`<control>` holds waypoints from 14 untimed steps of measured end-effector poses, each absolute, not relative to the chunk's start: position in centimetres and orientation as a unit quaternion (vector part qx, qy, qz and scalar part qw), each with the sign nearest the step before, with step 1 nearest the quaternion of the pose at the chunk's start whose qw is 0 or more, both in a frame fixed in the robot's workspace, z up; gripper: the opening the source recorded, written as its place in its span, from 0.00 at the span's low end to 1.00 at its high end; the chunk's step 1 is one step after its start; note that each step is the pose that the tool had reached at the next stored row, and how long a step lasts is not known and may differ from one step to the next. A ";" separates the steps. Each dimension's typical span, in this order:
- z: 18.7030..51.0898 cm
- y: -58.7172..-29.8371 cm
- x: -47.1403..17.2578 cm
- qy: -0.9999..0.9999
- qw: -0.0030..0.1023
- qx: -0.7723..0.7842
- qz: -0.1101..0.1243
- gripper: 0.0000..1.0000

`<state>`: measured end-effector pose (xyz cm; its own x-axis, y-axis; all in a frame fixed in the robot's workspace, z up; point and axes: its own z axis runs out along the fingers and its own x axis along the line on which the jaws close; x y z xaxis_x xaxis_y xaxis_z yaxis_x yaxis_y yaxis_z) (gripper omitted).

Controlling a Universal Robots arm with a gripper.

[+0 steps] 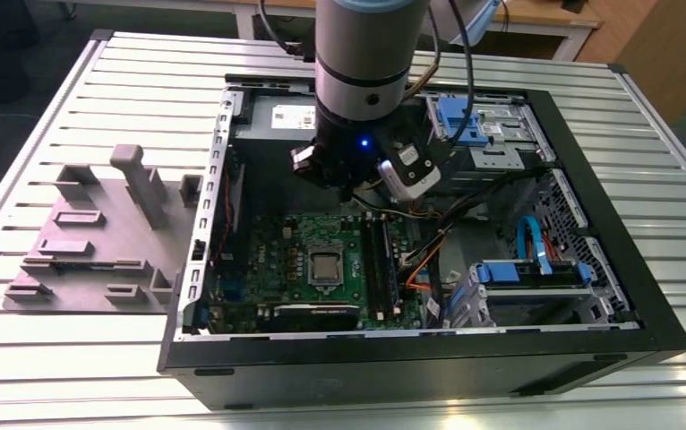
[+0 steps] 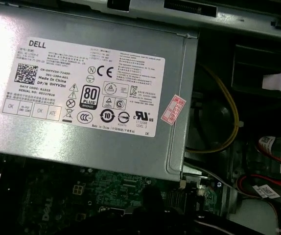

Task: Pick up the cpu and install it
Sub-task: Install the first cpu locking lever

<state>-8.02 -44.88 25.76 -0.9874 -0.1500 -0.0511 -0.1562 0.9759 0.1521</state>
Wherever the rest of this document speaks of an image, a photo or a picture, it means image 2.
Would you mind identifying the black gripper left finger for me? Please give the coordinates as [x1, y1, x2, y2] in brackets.
[64, 189, 155, 235]

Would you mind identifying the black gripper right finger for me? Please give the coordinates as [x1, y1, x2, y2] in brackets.
[154, 189, 232, 235]

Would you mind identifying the green Dell motherboard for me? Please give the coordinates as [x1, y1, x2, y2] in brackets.
[0, 151, 227, 235]

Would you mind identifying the white four pin socket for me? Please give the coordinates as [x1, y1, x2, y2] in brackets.
[72, 183, 85, 195]

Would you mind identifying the grey power supply unit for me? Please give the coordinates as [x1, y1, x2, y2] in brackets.
[0, 0, 200, 184]

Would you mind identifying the red inspection sticker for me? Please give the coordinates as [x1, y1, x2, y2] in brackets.
[160, 94, 187, 127]

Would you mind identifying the white paper sticker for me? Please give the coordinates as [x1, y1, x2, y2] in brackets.
[261, 72, 281, 91]

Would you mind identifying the black open PC case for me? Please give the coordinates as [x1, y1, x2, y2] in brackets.
[0, 0, 281, 235]

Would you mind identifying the white green wire bundle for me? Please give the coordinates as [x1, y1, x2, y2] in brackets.
[183, 163, 254, 196]

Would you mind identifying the orange red wire loop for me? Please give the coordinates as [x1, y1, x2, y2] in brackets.
[237, 172, 281, 196]

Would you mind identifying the white barcode wire tag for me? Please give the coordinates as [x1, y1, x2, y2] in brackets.
[252, 185, 281, 200]
[257, 136, 277, 150]

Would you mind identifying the red flat wire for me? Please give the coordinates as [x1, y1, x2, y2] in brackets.
[255, 143, 281, 187]

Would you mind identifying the yellow wire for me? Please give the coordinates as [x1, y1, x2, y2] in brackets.
[186, 64, 241, 154]

